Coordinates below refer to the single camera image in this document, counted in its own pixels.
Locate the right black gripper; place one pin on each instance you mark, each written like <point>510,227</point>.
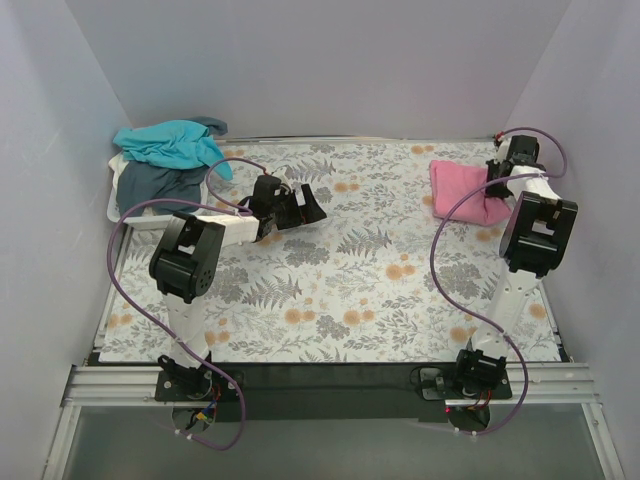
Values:
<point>498,181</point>

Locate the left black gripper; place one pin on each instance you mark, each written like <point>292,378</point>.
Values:
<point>293,209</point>

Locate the pink t shirt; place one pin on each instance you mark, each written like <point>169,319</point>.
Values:
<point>450,182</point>

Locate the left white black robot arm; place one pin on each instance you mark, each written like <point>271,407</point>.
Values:
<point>185,262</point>

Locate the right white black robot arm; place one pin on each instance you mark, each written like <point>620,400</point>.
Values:
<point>533,244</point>

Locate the floral patterned table mat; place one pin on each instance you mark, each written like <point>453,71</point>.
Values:
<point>379,280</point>

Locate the teal t shirt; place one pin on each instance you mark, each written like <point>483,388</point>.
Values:
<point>176,145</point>

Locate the grey blue t shirt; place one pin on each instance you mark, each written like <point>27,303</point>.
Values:
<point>222,169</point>

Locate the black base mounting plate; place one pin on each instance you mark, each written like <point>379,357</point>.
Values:
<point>337,391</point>

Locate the white plastic basket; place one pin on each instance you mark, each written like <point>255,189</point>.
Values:
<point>140,220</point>

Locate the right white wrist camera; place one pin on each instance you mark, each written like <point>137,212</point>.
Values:
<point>502,145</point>

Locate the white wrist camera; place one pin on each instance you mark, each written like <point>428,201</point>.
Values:
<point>502,145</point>
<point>280,173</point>

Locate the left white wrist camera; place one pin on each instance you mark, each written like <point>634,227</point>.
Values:
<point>280,173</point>

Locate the aluminium frame rail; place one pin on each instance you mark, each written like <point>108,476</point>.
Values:
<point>544,383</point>

